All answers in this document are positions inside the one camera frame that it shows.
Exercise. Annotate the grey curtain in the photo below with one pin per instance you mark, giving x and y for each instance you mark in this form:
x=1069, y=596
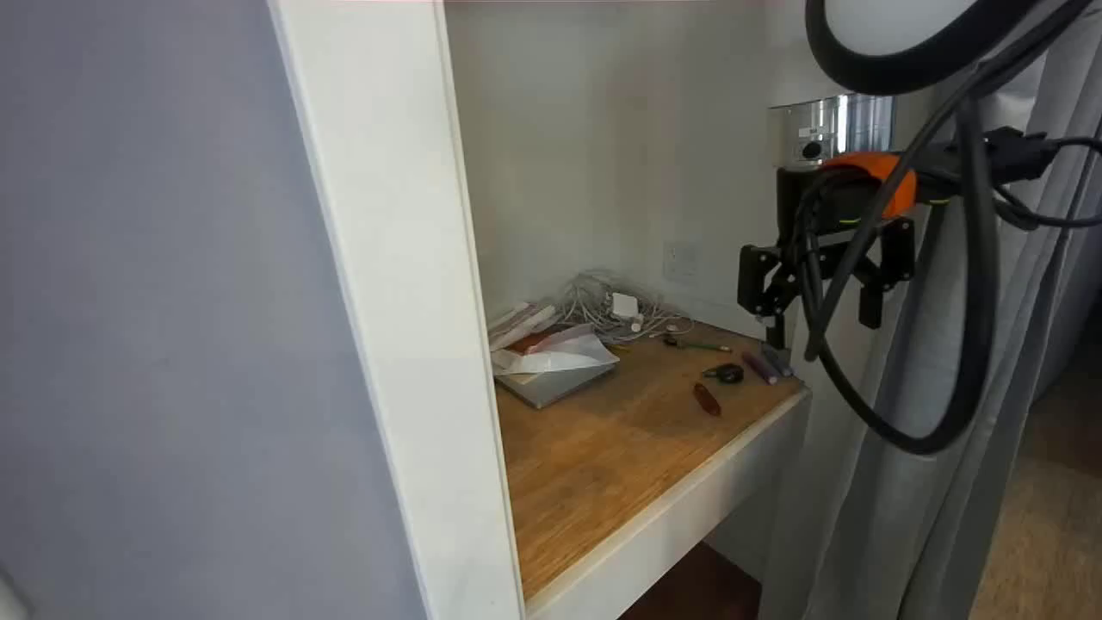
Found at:
x=896, y=528

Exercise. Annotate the red pen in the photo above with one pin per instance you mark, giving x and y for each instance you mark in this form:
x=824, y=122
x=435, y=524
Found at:
x=707, y=398

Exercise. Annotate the white alcove pillar trim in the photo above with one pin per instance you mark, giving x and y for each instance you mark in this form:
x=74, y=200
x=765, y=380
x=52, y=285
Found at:
x=401, y=286

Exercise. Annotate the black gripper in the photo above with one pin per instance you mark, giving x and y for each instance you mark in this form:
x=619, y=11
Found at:
x=807, y=194

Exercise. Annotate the pink white flat box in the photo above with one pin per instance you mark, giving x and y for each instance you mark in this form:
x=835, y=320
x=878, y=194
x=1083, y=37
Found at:
x=519, y=322

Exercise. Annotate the clear plastic bag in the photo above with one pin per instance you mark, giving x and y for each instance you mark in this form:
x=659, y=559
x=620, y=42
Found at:
x=586, y=297

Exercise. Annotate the white charger adapter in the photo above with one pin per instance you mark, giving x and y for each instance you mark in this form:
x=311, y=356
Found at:
x=625, y=309

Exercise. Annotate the flat grey white box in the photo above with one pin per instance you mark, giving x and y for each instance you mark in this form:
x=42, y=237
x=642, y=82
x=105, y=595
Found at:
x=557, y=375

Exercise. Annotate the small black round object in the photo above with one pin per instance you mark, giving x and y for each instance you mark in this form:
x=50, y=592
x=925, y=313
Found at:
x=723, y=375

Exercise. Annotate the small purple blue object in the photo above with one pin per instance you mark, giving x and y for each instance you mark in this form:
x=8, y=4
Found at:
x=765, y=365

